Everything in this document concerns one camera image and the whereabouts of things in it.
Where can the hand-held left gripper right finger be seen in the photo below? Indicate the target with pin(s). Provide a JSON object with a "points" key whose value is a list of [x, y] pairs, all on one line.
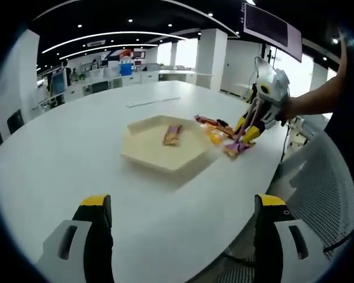
{"points": [[271, 256]]}

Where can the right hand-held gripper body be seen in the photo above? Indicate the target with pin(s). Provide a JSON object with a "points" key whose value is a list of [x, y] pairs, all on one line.
{"points": [[275, 88]]}

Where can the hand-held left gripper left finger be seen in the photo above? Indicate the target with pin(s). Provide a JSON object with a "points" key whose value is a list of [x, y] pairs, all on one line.
{"points": [[94, 253]]}

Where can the purple food snack packet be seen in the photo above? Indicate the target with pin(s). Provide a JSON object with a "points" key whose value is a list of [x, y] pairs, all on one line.
{"points": [[172, 135], [236, 148]]}

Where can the yellow food snack packet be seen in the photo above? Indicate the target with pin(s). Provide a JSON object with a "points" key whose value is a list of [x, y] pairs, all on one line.
{"points": [[215, 137]]}

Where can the long red food packet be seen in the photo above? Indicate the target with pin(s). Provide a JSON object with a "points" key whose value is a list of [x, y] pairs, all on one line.
{"points": [[206, 120]]}

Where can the beige hexagonal container tray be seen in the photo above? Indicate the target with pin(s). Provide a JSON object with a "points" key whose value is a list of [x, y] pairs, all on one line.
{"points": [[153, 147]]}

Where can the blue storage container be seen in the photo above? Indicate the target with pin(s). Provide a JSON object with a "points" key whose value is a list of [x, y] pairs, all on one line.
{"points": [[126, 69]]}

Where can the hanging dark screen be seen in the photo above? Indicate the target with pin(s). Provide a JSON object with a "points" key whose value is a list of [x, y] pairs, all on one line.
{"points": [[268, 29]]}

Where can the white square pillar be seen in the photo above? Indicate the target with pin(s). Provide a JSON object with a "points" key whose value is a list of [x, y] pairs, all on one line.
{"points": [[17, 76], [211, 56]]}

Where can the person's dark shirt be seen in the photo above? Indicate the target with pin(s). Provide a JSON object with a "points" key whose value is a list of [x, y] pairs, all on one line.
{"points": [[345, 112]]}

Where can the table socket panel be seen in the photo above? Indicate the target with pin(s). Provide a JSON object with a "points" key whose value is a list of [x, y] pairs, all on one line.
{"points": [[152, 102]]}

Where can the long white counter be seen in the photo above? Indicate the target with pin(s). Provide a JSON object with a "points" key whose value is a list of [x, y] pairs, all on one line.
{"points": [[141, 78]]}

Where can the black cabinet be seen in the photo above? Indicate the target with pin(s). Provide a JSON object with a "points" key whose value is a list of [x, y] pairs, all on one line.
{"points": [[16, 121]]}

